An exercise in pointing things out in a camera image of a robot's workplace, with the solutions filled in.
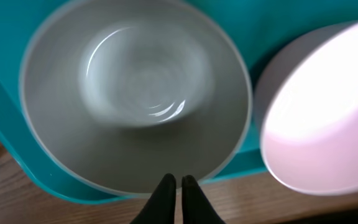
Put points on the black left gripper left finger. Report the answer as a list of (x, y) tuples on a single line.
[(160, 207)]

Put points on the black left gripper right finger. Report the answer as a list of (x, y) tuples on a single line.
[(196, 208)]

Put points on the grey bowl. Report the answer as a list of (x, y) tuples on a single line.
[(120, 93)]

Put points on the white pink bowl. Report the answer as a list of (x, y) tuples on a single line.
[(306, 110)]

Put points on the teal serving tray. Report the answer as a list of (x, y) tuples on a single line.
[(259, 28)]

